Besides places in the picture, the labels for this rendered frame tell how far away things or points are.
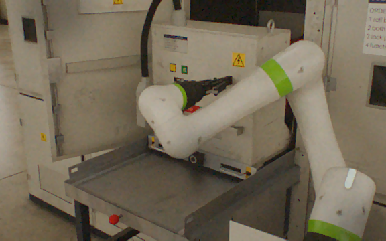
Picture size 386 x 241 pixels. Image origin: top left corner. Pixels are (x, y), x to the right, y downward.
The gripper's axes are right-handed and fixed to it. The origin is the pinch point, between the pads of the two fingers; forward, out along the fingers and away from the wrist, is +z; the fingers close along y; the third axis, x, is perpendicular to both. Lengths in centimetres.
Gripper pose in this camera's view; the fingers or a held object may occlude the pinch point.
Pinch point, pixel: (224, 81)
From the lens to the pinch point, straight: 166.3
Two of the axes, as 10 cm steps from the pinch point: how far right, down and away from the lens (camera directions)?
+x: 0.0, -9.5, -3.2
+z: 6.4, -2.5, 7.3
